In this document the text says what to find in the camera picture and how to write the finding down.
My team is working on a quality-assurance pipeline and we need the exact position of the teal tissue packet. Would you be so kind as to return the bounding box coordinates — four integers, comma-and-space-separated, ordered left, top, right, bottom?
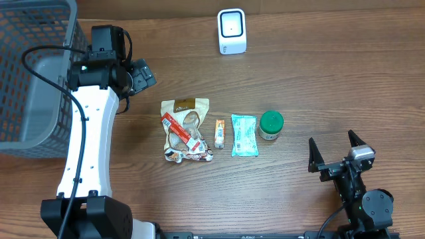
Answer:
231, 114, 259, 157

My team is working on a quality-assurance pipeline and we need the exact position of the white snack wrapper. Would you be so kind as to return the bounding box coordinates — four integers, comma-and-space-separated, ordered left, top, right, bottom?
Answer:
161, 98, 213, 163

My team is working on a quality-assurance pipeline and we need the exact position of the green lid jar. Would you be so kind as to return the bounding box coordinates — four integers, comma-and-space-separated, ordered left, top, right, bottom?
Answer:
258, 111, 284, 141

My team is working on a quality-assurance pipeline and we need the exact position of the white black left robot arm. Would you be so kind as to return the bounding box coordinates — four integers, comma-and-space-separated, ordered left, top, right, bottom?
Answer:
41, 25, 157, 239

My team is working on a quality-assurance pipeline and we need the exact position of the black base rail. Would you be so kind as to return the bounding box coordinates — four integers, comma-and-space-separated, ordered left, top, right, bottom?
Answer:
155, 230, 401, 239

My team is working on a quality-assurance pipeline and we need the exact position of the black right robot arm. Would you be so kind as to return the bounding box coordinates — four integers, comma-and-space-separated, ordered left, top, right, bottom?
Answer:
308, 130, 400, 239

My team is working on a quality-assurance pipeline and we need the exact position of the orange white snack packet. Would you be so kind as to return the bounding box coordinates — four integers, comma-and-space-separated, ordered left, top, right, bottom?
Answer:
214, 119, 225, 149

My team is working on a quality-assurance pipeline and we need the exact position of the red snack bar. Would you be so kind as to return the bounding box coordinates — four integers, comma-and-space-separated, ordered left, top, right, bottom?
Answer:
161, 112, 201, 151

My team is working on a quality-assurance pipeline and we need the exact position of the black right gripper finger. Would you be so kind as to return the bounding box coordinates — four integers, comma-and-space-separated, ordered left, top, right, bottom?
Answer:
308, 137, 325, 173
348, 129, 366, 147

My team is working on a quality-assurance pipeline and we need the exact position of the white barcode scanner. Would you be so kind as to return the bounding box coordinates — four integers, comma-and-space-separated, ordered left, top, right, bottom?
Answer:
217, 8, 247, 55

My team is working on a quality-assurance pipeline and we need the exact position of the grey plastic mesh basket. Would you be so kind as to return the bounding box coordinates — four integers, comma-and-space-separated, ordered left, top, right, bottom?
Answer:
1, 0, 88, 158

